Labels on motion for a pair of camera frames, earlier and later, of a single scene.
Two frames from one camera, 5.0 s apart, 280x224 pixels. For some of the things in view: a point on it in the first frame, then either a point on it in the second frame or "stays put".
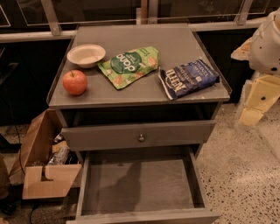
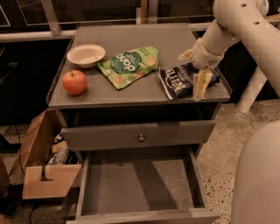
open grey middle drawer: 158,185 stays put
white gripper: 266,48 to 203,57
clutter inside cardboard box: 60,152 stays put
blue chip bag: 187,78 stays put
